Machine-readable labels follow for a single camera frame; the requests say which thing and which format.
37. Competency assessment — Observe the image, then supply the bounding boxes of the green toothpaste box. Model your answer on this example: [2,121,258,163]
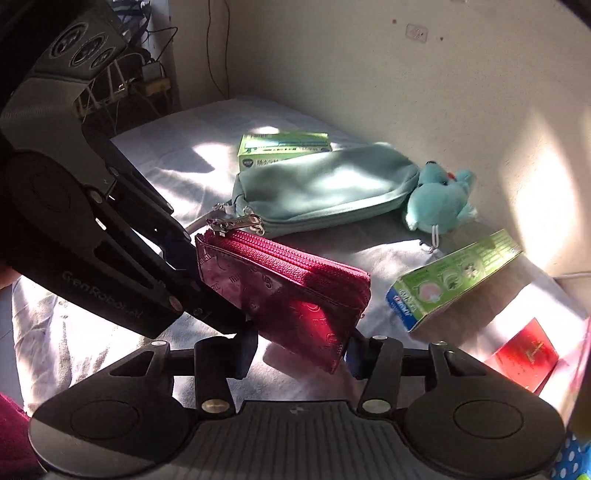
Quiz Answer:
[386,229,522,332]

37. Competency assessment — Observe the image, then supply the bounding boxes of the magenta zip wallet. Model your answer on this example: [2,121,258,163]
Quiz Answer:
[195,230,370,374]

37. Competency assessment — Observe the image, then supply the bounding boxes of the red booklet with gold print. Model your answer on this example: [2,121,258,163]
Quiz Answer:
[485,318,559,393]

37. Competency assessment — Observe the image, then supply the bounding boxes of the teal plush toy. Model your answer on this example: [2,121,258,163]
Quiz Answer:
[403,161,477,249]

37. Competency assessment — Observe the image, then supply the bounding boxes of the teal fabric pouch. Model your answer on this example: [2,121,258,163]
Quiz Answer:
[186,143,420,238]

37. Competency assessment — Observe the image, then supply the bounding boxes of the green medicine box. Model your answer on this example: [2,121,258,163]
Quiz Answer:
[238,132,332,171]

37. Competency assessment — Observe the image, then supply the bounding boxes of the blue polka dot bow headband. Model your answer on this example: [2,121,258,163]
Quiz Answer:
[549,430,591,480]

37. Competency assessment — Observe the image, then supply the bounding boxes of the pink gold tin box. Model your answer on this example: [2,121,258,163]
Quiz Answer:
[567,317,590,421]

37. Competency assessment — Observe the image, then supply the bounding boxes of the tangled cables and chargers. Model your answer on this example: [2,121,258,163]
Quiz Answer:
[73,0,233,121]

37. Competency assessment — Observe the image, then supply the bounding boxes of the wall socket plate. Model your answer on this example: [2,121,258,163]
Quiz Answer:
[406,24,429,43]

